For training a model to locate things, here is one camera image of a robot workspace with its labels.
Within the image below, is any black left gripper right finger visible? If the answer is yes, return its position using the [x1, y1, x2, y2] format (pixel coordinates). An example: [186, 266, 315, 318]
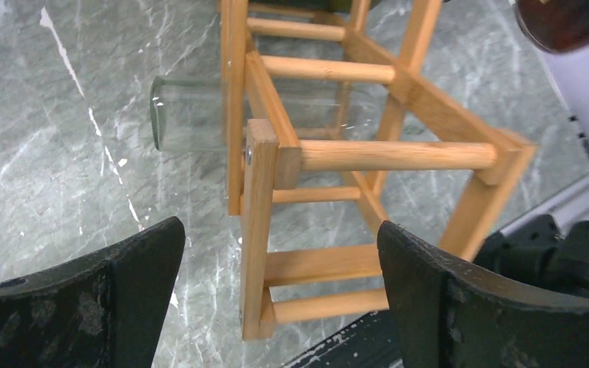
[377, 221, 589, 367]

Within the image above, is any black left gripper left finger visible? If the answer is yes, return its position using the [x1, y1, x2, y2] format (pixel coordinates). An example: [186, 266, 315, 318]
[0, 217, 186, 367]

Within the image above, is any clear open-neck glass bottle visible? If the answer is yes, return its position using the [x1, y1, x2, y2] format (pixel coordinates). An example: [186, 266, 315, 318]
[150, 77, 380, 153]

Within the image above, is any dark red gold-capped bottle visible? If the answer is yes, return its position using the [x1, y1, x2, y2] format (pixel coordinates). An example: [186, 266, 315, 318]
[513, 0, 589, 54]

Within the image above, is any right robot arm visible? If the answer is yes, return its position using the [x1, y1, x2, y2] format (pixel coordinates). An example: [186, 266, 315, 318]
[475, 45, 589, 297]

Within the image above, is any wooden wine rack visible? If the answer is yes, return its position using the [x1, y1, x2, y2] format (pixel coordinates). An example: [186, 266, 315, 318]
[219, 1, 535, 341]

